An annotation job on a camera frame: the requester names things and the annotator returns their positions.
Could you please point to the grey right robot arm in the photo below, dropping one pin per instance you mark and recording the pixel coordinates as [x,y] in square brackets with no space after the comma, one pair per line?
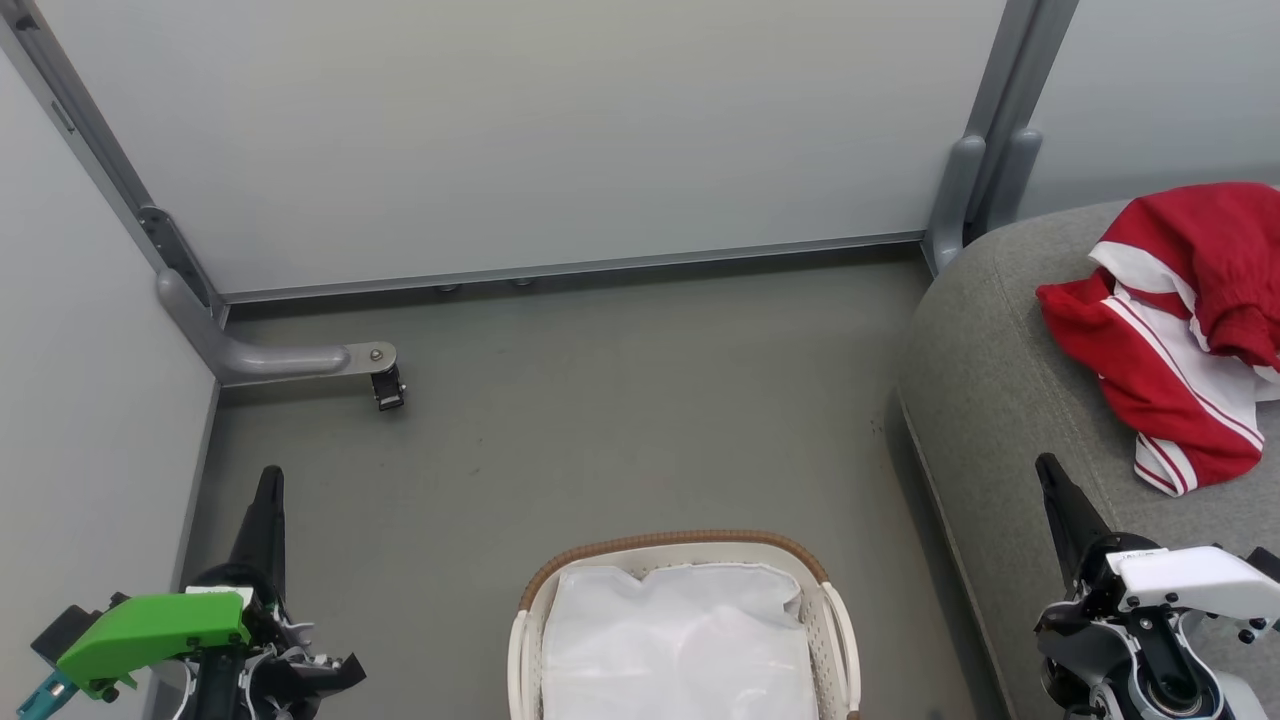
[1160,685]

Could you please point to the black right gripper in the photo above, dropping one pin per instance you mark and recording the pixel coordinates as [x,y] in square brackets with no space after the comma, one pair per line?
[1110,580]

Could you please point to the grey slanted partition post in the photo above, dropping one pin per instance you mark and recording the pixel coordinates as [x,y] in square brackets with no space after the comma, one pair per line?
[90,140]

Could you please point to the black caster wheel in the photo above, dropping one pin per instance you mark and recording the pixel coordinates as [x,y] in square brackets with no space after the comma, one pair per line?
[388,388]

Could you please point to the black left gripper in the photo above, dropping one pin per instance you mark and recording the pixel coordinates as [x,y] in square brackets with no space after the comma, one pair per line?
[270,660]

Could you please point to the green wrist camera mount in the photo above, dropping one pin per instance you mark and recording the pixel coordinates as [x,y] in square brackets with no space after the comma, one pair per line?
[150,632]

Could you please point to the grey fabric sofa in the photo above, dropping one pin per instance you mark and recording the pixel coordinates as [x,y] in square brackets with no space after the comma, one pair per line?
[1000,400]

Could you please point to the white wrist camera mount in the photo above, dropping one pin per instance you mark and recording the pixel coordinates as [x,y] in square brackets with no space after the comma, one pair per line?
[1195,580]

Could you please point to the grey metal partition foot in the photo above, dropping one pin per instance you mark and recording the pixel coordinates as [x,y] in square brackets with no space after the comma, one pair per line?
[270,358]

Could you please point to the red and white striped garment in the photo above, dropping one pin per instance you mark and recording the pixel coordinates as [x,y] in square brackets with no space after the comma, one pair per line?
[1180,340]

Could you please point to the white laundry basket brown rim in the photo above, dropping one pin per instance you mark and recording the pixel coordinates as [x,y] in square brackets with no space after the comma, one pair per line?
[530,640]

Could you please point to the white cloth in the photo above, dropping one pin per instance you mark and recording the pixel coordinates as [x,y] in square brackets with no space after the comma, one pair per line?
[680,645]

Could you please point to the grey partition post with feet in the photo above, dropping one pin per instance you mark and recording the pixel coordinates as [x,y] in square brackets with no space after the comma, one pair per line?
[990,150]

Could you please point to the grey partition bottom rail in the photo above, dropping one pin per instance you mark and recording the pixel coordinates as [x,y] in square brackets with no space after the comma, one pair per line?
[570,268]

